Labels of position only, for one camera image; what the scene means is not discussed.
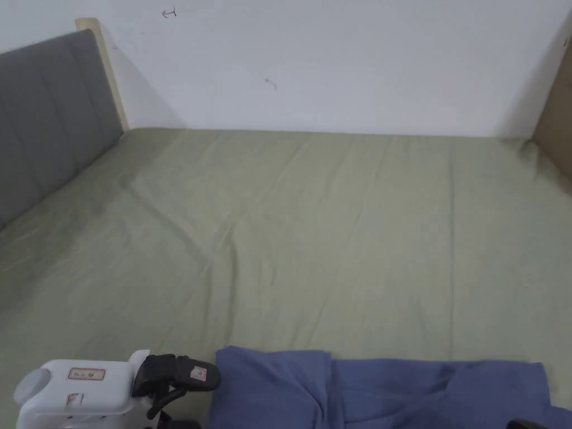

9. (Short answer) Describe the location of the bed with pale green sheet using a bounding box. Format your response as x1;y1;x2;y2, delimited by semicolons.
0;127;572;429

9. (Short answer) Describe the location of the blue shirt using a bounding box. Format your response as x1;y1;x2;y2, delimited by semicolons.
207;345;572;429

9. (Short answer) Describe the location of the grey padded headboard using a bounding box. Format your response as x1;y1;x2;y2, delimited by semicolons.
0;17;131;232

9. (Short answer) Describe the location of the brown wooden footboard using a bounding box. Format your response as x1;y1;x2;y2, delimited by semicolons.
533;21;572;197

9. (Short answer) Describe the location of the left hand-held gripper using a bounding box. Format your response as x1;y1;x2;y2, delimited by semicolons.
12;349;222;429

